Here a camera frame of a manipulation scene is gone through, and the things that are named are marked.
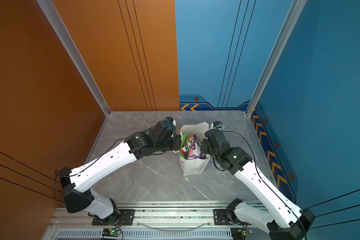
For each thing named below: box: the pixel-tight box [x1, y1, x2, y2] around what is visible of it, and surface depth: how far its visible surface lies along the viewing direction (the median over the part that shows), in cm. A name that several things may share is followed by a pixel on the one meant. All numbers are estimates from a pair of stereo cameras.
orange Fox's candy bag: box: [180, 133, 195, 152], surface depth 77 cm
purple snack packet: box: [187, 134, 205, 160], surface depth 71 cm
